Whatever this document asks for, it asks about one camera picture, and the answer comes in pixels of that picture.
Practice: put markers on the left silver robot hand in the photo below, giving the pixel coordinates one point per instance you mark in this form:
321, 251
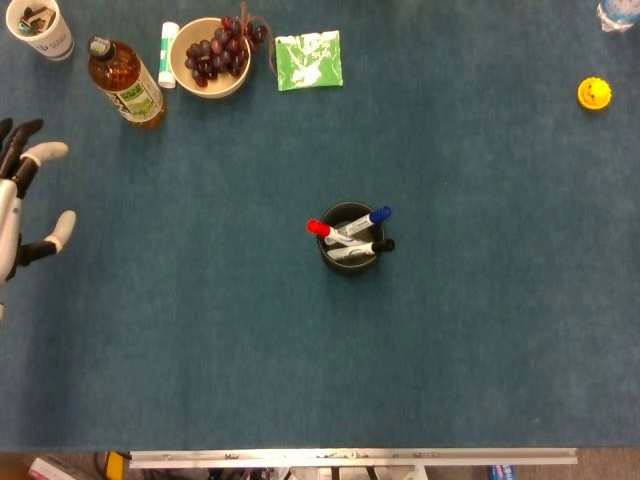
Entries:
7, 215

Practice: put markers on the red capped whiteboard marker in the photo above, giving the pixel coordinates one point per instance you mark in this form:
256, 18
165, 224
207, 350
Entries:
317, 227

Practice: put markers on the black mesh pen holder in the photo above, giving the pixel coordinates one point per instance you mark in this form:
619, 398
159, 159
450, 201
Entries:
350, 267

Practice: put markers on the blue capped whiteboard marker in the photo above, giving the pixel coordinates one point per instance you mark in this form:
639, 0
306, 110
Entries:
372, 216

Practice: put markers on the black capped whiteboard marker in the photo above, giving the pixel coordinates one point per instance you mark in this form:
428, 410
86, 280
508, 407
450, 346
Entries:
382, 245

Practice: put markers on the white paper cup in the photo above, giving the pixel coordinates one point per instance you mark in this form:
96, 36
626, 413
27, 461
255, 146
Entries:
52, 42

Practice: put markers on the amber tea bottle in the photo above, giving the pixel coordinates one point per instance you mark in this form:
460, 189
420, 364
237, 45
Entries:
125, 80

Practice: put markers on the black clips in cup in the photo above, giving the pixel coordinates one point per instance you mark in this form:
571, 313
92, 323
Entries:
35, 20

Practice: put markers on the white green glue stick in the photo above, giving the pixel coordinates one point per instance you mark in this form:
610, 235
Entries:
167, 55

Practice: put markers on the beige bowl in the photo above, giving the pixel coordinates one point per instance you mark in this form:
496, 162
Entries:
215, 87

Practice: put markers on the pink box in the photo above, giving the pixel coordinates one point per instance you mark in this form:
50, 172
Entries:
55, 469

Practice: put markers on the purple grape bunch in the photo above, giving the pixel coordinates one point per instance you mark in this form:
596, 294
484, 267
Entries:
215, 50

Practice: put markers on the yellow black device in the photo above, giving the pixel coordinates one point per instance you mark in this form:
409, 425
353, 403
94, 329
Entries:
116, 465

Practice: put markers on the green white packet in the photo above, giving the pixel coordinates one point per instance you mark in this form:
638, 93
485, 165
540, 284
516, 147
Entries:
310, 60

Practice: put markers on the blue felt table cloth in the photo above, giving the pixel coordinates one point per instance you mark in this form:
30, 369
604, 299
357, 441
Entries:
320, 350

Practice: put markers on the blue printed pack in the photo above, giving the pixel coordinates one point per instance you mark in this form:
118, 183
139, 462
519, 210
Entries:
501, 473

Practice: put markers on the yellow duck toy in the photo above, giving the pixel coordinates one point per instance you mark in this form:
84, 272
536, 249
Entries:
595, 94

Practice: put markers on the aluminium table edge rail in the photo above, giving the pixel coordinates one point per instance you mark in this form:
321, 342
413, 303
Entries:
350, 456

